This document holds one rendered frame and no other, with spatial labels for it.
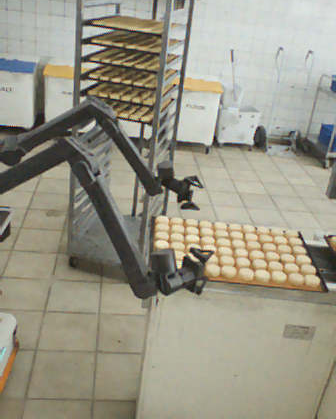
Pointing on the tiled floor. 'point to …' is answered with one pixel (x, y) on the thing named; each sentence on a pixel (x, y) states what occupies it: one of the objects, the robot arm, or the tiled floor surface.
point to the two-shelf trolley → (316, 137)
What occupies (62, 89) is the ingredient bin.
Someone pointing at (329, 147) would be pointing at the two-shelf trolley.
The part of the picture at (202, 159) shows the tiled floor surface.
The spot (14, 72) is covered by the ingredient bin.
